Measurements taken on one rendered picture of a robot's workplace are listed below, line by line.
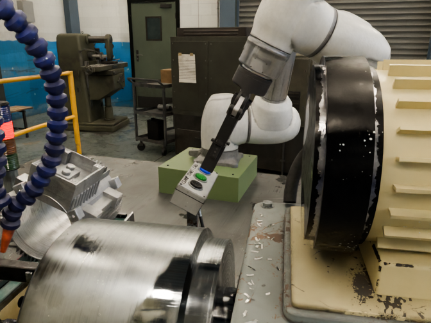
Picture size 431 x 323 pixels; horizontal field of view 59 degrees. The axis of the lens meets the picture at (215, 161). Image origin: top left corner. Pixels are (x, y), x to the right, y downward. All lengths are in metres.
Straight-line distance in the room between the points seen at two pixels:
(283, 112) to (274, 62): 0.76
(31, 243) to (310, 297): 0.71
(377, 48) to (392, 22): 6.33
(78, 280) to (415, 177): 0.33
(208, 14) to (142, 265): 7.27
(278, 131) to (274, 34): 0.84
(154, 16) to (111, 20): 0.99
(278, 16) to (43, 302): 0.57
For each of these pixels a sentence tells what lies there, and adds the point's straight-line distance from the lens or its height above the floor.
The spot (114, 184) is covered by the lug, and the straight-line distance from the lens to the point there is 0.97.
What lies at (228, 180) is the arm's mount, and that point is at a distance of 1.42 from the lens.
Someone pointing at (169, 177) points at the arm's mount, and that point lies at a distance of 1.51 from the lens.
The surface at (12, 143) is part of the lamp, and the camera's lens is 1.21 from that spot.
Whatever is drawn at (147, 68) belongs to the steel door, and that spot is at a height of 0.81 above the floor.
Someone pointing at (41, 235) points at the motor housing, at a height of 0.95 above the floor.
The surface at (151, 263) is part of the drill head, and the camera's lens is 0.42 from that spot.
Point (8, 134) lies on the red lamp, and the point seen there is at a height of 1.13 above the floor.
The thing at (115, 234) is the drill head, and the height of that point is 1.16.
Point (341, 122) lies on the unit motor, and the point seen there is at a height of 1.32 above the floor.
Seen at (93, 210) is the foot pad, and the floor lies 1.04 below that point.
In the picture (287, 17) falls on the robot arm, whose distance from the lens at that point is 0.74.
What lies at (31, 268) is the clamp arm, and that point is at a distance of 0.71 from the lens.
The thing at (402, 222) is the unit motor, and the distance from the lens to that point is 0.34.
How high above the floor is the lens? 1.38
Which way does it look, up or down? 18 degrees down
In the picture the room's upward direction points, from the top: straight up
